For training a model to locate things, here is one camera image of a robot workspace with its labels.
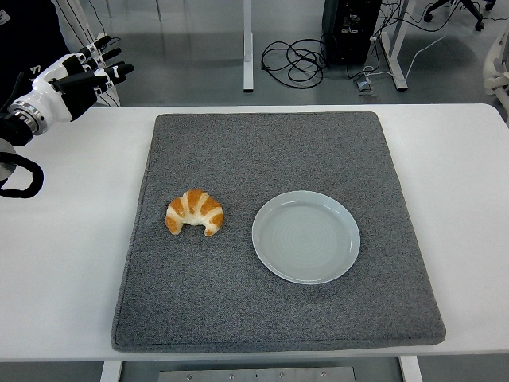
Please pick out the pale blue round plate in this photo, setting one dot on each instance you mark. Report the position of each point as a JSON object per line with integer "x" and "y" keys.
{"x": 306, "y": 238}

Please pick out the black office chair base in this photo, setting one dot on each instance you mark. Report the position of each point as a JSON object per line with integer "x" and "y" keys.
{"x": 475, "y": 12}

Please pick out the white desk leg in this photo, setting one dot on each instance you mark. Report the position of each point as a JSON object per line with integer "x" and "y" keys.
{"x": 395, "y": 59}
{"x": 247, "y": 47}

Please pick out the white table leg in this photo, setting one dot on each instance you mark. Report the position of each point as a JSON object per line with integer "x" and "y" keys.
{"x": 110, "y": 373}
{"x": 411, "y": 372}

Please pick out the black fabric with white print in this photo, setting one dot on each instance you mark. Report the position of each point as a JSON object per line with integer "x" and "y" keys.
{"x": 24, "y": 40}

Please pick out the grey fabric mat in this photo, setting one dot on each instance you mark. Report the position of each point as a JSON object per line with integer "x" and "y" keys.
{"x": 238, "y": 159}

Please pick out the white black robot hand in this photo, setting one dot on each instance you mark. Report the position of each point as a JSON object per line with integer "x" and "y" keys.
{"x": 47, "y": 91}

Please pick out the grey metal plate with screws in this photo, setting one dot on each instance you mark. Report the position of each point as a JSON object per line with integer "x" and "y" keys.
{"x": 254, "y": 375}

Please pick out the small silver floor socket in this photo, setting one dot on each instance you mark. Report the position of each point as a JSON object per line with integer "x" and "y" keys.
{"x": 364, "y": 85}

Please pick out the golden brown croissant bread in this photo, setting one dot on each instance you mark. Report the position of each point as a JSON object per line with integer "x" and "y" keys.
{"x": 195, "y": 205}

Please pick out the black computer tower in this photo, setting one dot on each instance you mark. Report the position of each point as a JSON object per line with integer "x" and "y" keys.
{"x": 350, "y": 32}

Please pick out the white office chair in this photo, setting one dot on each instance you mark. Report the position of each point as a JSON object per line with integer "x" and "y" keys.
{"x": 497, "y": 59}

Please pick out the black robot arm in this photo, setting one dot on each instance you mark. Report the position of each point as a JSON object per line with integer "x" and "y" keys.
{"x": 16, "y": 131}

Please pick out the person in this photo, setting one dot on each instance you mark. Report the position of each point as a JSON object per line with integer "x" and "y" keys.
{"x": 79, "y": 24}

